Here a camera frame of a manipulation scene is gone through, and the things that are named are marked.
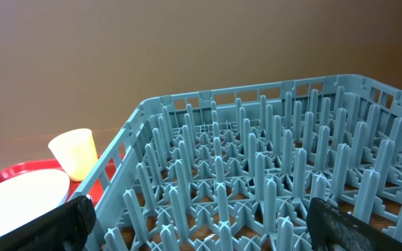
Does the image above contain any red plastic tray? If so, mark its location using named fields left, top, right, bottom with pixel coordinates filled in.
left=0, top=158, right=116, bottom=206

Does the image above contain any yellow plastic cup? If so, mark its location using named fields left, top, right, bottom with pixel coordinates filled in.
left=48, top=128, right=98, bottom=181

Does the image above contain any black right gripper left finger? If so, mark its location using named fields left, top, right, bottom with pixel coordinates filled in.
left=0, top=195, right=96, bottom=251

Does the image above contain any grey plastic dishwasher rack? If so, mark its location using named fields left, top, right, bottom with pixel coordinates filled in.
left=75, top=75, right=402, bottom=250

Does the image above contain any light blue plate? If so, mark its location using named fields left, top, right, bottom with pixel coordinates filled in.
left=0, top=169, right=70, bottom=237

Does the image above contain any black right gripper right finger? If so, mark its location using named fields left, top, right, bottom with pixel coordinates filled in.
left=306, top=197, right=402, bottom=251

